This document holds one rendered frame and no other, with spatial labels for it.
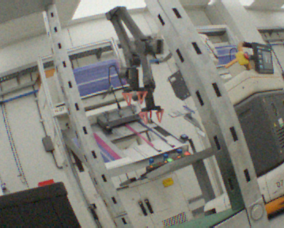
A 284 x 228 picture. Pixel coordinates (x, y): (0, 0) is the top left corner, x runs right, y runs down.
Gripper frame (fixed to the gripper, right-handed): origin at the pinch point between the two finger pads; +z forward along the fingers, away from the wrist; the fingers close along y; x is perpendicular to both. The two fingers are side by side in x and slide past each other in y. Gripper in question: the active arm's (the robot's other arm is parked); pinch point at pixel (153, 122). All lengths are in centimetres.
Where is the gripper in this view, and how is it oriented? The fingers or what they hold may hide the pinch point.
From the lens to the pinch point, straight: 256.0
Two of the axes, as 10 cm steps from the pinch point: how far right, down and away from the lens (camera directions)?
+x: 5.3, -1.7, -8.3
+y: -8.3, 0.9, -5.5
